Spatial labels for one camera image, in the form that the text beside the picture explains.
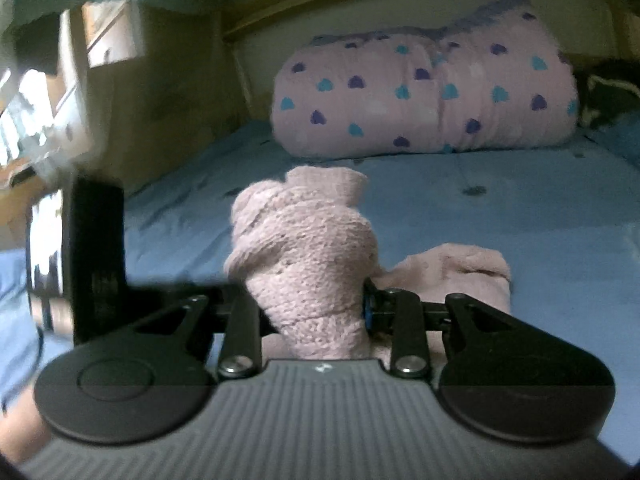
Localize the pink heart-patterned rolled quilt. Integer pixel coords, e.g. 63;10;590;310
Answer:
271;0;578;158

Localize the blue floral bed sheet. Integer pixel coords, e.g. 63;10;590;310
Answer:
0;119;640;466

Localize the pink knitted sweater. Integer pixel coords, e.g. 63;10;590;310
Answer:
224;166;511;363

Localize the person's hand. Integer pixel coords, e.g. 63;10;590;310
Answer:
0;384;52;465

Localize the black and white garment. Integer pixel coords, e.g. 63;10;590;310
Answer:
574;58;639;129

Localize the wooden cabinet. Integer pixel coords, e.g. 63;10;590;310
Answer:
26;1;151;193

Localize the wooden bed headboard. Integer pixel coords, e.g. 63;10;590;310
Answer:
224;0;639;119

